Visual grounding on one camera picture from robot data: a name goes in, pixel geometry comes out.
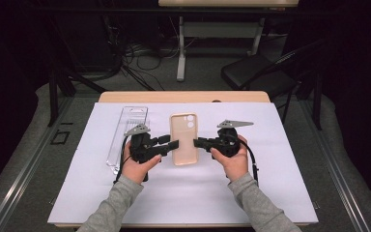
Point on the black folding chair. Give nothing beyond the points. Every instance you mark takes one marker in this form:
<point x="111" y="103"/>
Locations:
<point x="254" y="74"/>

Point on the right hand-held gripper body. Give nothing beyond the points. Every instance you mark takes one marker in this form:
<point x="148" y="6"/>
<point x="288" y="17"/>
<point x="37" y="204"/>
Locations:
<point x="228" y="141"/>

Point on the aluminium floor rail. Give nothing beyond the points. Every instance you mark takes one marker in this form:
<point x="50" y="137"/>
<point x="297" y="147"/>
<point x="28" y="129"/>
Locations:
<point x="22" y="180"/>
<point x="341" y="183"/>

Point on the white-legged desk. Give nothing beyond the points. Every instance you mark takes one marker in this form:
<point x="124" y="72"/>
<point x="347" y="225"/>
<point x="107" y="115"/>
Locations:
<point x="181" y="48"/>

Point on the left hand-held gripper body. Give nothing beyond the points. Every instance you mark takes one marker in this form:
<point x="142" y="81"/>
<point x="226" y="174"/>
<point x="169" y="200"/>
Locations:
<point x="141" y="145"/>

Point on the clear plastic package box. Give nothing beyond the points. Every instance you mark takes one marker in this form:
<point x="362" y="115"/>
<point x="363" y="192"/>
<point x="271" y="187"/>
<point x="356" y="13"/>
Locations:
<point x="117" y="151"/>

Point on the black metal stand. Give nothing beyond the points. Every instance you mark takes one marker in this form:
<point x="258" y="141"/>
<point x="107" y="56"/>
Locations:
<point x="317" y="103"/>
<point x="53" y="96"/>

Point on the white table board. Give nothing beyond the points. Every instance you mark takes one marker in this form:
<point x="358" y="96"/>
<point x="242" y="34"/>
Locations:
<point x="190" y="193"/>

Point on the wooden table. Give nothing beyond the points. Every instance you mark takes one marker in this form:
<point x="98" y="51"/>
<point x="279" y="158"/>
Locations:
<point x="180" y="96"/>

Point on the person's right hand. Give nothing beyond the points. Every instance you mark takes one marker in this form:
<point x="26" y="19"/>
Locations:
<point x="236" y="166"/>

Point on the person's left hand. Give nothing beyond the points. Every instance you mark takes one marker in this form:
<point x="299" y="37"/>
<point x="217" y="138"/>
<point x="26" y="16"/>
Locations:
<point x="136" y="170"/>

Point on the beige phone case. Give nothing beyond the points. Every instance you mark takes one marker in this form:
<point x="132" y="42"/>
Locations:
<point x="182" y="129"/>

